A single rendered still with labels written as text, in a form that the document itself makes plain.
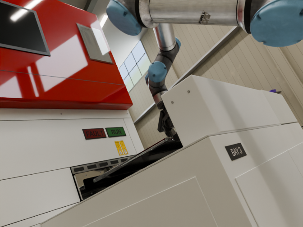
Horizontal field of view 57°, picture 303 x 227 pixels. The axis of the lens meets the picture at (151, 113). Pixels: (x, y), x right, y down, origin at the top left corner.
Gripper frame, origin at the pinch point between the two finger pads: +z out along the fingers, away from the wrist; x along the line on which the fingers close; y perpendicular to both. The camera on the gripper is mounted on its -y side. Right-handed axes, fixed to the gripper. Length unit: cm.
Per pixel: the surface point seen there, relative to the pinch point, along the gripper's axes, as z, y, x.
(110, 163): -4.6, -10.5, -28.7
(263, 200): 24, 57, -21
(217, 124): 8, 58, -24
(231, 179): 18, 61, -29
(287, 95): -92, -381, 577
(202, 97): 1, 58, -24
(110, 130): -19.6, -14.0, -22.5
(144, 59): -527, -809, 481
